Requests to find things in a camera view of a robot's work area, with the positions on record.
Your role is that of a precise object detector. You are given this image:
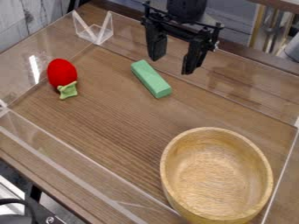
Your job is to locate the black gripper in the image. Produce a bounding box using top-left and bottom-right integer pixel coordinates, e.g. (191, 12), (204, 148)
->
(142, 1), (224, 74)

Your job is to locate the red plush strawberry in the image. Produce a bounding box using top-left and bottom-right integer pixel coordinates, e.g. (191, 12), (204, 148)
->
(47, 59), (79, 100)

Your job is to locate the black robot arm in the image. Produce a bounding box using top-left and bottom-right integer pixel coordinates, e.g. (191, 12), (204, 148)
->
(142, 0), (224, 74)

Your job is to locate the green rectangular block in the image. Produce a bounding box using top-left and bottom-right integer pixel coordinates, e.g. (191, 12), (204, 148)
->
(131, 59), (172, 99)

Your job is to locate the wooden bowl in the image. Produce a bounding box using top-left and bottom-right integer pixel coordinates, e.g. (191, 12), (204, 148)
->
(160, 127), (274, 224)

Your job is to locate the clear acrylic corner bracket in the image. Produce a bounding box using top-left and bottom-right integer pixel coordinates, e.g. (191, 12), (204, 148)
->
(71, 11), (114, 46)

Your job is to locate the gold metal chair frame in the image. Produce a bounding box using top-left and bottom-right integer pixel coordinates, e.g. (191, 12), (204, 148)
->
(248, 3), (295, 55)

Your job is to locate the black cable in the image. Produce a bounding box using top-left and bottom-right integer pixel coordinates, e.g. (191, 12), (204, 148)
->
(0, 198), (40, 224)

